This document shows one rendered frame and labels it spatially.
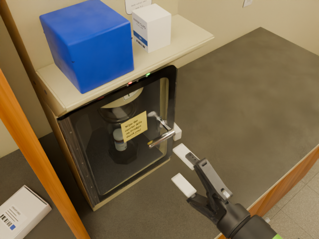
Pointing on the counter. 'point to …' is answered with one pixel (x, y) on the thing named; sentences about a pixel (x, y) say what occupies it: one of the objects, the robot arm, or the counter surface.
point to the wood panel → (37, 156)
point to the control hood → (61, 82)
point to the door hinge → (72, 153)
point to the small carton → (151, 27)
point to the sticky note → (134, 126)
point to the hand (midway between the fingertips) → (179, 165)
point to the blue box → (89, 43)
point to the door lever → (162, 135)
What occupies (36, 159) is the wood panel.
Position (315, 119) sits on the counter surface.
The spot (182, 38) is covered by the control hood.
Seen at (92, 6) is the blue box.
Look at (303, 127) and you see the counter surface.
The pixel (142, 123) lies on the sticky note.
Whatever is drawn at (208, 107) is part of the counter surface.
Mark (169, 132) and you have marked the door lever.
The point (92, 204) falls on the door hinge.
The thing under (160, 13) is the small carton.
